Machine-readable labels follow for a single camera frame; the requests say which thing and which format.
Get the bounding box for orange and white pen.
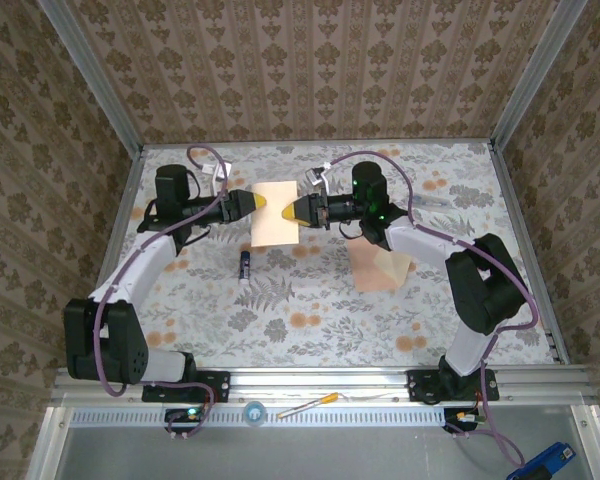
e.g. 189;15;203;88
276;392;340;420

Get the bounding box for aluminium table edge rail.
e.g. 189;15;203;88
488;142;572;366
74;144;146;369
140;139;495;150

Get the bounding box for slotted grey cable duct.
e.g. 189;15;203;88
68;407;446;427

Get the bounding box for blue white round cap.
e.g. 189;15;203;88
243;400;268;426

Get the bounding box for wide aluminium frame rail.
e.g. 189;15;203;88
49;365;597;407

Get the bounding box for blue plastic device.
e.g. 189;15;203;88
505;441;577;480

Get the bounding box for peach paper letter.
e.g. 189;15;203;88
250;180;300;248

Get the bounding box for grey metal shelf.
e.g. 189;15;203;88
27;404;600;480

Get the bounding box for black board with green light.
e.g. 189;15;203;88
164;405;204;435

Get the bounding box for floral patterned tablecloth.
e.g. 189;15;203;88
90;142;557;370

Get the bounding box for black board with coloured connectors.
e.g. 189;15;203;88
442;407;484;435

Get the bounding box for aluminium frame post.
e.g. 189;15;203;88
35;0;145;157
489;0;590;147

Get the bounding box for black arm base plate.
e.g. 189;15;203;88
406;368;500;404
141;370;231;404

